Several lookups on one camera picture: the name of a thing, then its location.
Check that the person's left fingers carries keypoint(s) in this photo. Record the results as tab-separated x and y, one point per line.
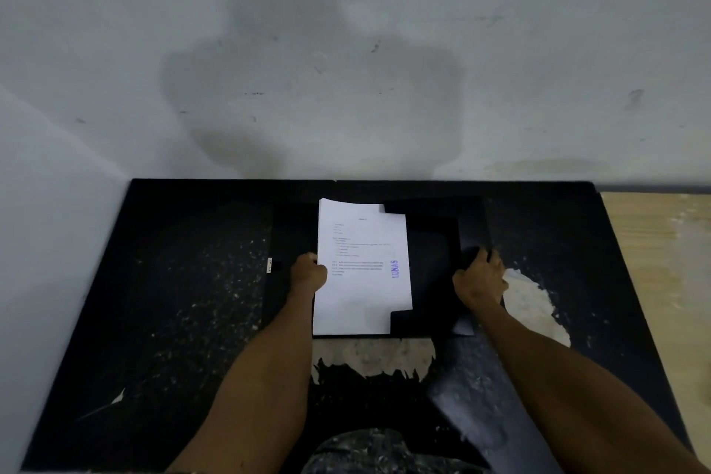
316	270

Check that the person's right hand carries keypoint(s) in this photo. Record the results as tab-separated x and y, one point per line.
482	283

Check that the person's left forearm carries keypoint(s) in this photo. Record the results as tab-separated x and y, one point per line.
261	379

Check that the light wooden board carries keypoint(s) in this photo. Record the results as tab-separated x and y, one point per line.
661	279

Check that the camouflage trousers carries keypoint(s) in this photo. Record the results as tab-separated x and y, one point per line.
383	454

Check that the dark grey plastic sheet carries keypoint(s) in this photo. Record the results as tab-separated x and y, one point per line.
477	407

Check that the person's left hand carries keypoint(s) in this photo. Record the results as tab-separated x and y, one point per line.
305	276

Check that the person's right forearm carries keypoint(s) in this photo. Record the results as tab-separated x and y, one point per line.
555	379

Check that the person's right fingers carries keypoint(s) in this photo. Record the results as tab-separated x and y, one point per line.
487	258

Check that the white printed paper stack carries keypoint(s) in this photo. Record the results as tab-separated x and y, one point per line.
361	290

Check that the black document folder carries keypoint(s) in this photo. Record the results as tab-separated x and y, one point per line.
436	268

